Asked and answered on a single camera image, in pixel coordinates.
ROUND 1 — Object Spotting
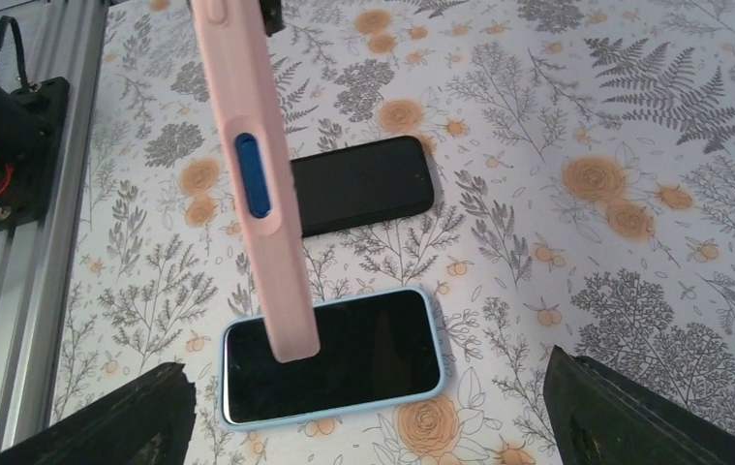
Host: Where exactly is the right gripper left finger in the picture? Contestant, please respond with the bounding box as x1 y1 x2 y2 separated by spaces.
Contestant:
0 362 197 464

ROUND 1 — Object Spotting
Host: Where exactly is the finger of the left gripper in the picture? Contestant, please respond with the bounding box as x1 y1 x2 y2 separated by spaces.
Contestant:
261 0 285 36

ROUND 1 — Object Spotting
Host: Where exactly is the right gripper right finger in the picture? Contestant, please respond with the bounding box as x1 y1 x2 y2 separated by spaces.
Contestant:
543 346 735 465

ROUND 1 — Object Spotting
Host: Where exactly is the phone in black case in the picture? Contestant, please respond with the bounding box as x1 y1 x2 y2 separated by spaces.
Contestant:
291 136 435 237

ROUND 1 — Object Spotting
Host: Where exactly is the phone in light-blue case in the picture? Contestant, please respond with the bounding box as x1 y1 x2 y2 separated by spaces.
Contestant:
217 287 445 431

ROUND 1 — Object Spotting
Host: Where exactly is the floral patterned mat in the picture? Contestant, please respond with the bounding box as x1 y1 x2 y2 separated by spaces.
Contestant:
51 1 735 464

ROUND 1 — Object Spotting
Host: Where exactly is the aluminium rail frame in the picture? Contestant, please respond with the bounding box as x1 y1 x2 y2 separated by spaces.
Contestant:
0 1 108 451

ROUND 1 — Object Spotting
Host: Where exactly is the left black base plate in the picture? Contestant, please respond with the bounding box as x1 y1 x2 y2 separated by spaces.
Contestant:
0 77 71 232

